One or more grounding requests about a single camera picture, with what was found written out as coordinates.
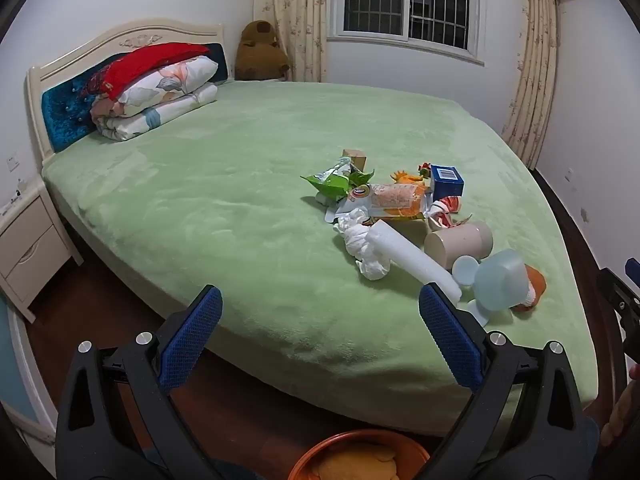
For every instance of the orange crumpled wrapper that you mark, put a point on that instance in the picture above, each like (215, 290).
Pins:
(404, 178)

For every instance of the small brown cardboard box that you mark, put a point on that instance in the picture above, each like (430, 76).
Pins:
(355, 159)

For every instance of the red and white wrapper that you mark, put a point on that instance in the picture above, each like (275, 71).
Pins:
(445, 207)

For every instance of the light blue plastic cup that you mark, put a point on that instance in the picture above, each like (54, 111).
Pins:
(500, 280)

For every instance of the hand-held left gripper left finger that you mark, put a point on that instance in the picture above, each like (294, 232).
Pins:
(195, 340)

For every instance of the bed with green blanket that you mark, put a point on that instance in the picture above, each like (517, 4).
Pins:
(250, 185)

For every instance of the white nightstand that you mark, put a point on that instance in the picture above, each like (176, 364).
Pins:
(30, 250)

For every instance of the white foam tube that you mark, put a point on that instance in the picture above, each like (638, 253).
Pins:
(415, 260)

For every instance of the orange plastic basin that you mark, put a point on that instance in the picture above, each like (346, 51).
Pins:
(305, 452)

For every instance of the brown plush toy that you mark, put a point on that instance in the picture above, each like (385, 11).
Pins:
(260, 52)

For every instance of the barred window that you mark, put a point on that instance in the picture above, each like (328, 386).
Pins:
(405, 0)

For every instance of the person's right hand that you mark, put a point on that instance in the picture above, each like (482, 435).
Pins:
(621, 417)

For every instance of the white wall socket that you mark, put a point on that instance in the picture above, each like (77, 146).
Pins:
(11, 162)

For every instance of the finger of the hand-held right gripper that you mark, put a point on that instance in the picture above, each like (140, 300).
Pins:
(617, 297)
(634, 267)

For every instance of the blue carton box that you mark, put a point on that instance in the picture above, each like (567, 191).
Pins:
(446, 180)

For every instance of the long floral curtain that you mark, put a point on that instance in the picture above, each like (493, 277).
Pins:
(535, 60)

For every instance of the red blanket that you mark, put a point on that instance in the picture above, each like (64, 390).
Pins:
(145, 62)

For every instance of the small red wrapper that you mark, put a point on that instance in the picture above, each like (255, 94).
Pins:
(425, 168)

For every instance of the green snack bag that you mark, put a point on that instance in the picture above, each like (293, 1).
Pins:
(332, 182)

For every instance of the white cabinet with blue panel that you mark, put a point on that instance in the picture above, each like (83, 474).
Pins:
(20, 360)

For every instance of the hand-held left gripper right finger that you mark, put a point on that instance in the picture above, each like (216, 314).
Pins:
(450, 335)

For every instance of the beige cup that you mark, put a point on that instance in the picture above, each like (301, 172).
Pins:
(465, 242)

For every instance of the white crumpled tissue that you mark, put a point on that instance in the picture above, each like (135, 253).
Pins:
(367, 250)

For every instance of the orange snack bag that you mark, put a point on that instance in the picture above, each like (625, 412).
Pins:
(395, 200)

